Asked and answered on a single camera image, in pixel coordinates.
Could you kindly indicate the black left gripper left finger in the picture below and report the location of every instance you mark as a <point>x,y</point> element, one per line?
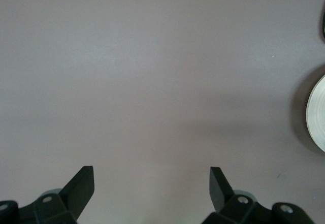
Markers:
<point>76,196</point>

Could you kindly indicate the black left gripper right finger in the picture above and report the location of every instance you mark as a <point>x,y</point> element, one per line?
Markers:
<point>221,193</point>

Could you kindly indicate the round wooden plate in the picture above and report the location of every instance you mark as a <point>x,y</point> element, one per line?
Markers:
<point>318,114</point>

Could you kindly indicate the brown table cover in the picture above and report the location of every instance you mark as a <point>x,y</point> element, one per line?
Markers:
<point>127,56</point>

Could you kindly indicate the yellow quilted oven mitt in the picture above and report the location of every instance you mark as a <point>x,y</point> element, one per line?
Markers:
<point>323,28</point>

